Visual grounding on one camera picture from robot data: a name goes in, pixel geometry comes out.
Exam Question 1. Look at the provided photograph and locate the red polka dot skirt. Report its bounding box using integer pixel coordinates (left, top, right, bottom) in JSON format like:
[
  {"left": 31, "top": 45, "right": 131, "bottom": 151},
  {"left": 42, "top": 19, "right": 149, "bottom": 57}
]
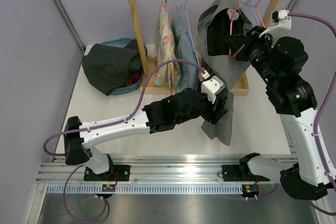
[{"left": 124, "top": 71, "right": 141, "bottom": 87}]

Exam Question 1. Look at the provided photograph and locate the grey skirt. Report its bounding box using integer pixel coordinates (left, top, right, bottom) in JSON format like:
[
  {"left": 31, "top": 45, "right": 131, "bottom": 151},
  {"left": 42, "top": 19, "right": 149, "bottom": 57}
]
[{"left": 196, "top": 0, "right": 253, "bottom": 146}]

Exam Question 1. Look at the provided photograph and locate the teal plastic basin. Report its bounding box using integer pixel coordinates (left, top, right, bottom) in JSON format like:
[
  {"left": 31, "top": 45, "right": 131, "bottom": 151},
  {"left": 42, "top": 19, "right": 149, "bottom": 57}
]
[{"left": 101, "top": 38, "right": 144, "bottom": 95}]

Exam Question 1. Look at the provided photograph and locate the dark dotted skirt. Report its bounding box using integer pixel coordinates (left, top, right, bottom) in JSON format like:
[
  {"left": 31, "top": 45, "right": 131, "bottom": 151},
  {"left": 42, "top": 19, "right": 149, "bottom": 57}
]
[{"left": 82, "top": 43, "right": 142, "bottom": 96}]

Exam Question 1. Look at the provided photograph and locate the floral pastel skirt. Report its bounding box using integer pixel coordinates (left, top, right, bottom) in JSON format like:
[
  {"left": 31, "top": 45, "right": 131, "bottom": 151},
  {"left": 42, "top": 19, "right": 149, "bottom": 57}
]
[{"left": 155, "top": 4, "right": 179, "bottom": 93}]

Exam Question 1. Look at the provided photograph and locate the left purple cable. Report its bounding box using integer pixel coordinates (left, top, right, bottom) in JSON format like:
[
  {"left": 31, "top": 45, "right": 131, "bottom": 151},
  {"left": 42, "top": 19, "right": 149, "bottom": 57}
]
[{"left": 43, "top": 59, "right": 211, "bottom": 221}]

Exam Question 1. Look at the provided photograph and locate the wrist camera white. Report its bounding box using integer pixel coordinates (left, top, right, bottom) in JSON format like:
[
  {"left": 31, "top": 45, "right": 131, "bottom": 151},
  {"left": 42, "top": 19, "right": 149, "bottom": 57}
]
[
  {"left": 259, "top": 9, "right": 292, "bottom": 38},
  {"left": 201, "top": 70, "right": 226, "bottom": 104}
]

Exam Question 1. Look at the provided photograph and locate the purple cable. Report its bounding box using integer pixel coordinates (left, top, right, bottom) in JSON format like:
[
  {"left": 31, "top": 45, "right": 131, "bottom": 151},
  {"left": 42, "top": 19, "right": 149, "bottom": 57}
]
[
  {"left": 43, "top": 59, "right": 211, "bottom": 221},
  {"left": 217, "top": 12, "right": 336, "bottom": 217}
]

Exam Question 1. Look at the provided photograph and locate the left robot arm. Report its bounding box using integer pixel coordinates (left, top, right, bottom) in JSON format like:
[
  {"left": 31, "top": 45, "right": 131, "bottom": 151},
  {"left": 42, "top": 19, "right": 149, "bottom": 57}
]
[{"left": 64, "top": 88, "right": 229, "bottom": 180}]

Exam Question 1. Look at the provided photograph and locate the light blue denim skirt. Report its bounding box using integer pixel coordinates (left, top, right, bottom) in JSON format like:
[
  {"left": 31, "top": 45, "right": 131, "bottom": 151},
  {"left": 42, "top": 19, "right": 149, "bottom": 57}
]
[{"left": 171, "top": 9, "right": 198, "bottom": 91}]

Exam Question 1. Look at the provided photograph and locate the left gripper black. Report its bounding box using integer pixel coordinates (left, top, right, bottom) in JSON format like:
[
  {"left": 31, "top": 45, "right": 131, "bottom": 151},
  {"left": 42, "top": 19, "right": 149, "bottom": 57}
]
[{"left": 175, "top": 82, "right": 227, "bottom": 125}]

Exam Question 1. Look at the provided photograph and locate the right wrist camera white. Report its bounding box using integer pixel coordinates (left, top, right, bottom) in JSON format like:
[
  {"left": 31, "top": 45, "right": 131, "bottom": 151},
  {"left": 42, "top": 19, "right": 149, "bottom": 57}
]
[{"left": 259, "top": 9, "right": 292, "bottom": 38}]

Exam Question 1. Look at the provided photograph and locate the white slotted cable duct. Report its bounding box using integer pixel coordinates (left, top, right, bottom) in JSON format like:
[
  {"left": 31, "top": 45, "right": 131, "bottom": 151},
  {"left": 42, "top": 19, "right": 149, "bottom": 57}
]
[{"left": 47, "top": 183, "right": 243, "bottom": 195}]

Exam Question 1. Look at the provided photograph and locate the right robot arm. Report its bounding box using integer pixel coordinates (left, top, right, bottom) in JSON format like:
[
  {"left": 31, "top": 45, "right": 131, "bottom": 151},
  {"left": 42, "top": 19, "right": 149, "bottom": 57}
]
[{"left": 224, "top": 26, "right": 335, "bottom": 200}]

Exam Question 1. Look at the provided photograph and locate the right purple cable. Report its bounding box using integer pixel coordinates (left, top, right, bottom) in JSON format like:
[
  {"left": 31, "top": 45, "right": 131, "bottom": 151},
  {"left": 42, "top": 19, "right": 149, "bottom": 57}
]
[{"left": 217, "top": 12, "right": 336, "bottom": 217}]

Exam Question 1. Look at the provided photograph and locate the aluminium mounting rail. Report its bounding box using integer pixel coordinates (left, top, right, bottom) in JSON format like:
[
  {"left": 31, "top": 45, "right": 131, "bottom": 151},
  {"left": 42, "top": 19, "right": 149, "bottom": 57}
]
[{"left": 36, "top": 151, "right": 298, "bottom": 184}]

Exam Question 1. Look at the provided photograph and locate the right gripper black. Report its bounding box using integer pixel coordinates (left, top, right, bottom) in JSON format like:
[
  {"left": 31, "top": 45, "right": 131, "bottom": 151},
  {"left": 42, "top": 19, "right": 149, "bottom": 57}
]
[{"left": 226, "top": 26, "right": 279, "bottom": 87}]

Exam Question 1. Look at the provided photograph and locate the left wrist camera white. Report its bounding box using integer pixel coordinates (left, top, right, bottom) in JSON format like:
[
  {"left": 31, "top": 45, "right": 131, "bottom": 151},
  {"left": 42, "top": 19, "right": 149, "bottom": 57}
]
[{"left": 201, "top": 70, "right": 226, "bottom": 104}]

